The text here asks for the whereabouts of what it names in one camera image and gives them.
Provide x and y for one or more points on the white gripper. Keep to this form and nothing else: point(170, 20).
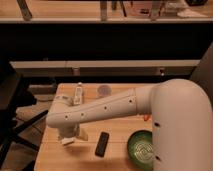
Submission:
point(72, 131)

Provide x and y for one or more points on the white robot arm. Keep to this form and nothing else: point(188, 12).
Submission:
point(182, 120)

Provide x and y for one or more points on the black remote control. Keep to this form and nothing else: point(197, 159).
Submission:
point(102, 144)

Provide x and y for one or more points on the white tube bottle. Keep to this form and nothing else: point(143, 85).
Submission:
point(78, 95)

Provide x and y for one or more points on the white paper cup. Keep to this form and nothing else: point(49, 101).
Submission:
point(103, 91)

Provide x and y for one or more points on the green glass bowl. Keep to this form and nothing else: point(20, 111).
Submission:
point(140, 149)

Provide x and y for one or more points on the orange carrot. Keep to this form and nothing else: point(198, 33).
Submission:
point(146, 117)

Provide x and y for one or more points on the black office chair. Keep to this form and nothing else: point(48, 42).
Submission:
point(13, 94)

